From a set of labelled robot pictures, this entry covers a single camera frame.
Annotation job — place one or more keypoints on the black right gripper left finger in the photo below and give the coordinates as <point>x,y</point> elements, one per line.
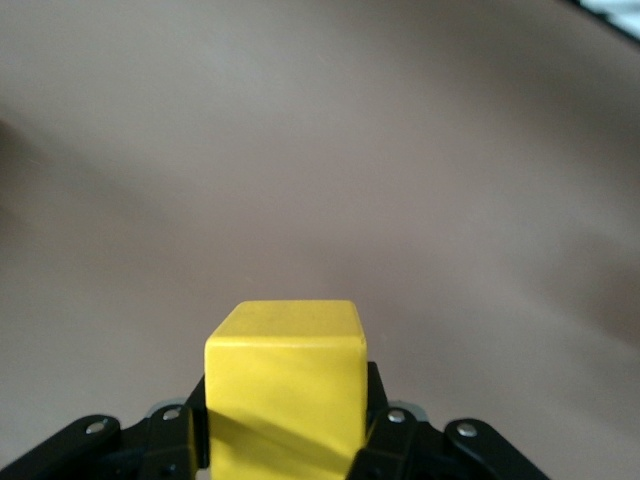
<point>125,450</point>

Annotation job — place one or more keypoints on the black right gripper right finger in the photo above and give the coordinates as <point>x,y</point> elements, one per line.
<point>425,450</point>

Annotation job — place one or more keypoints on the yellow wooden block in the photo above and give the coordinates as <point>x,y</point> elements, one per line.
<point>285,390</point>

